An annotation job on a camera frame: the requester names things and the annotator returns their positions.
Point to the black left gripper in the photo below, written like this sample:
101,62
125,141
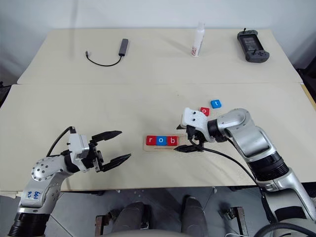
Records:
95,160

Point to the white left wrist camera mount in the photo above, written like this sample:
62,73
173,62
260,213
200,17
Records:
78,145

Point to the blue letter o block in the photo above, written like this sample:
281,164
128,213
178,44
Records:
161,140

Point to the blue letter t block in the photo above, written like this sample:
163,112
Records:
216,104

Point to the rusty metal stand bracket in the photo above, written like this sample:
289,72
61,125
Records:
100,223
238,219

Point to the red letter o block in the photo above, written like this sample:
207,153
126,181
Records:
205,111

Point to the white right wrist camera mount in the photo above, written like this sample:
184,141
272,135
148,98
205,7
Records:
195,118

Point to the dark grey handheld controller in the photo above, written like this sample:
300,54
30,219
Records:
252,45

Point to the red letter r block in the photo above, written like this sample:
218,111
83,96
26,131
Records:
151,140

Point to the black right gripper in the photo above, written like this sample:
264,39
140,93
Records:
197,138

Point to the dark grey rounded shape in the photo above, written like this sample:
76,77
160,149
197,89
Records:
193,214
132,218

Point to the wooden letter tray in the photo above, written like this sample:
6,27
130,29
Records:
182,142

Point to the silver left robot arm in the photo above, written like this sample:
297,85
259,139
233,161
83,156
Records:
43,172

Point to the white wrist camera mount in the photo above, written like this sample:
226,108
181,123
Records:
195,118
78,145

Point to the red letter b block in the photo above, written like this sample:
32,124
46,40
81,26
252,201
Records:
172,140

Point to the white plastic bottle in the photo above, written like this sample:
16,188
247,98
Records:
197,40

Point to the black equipment beside table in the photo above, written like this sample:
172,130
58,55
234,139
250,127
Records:
308,84

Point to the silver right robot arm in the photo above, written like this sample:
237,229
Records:
256,145

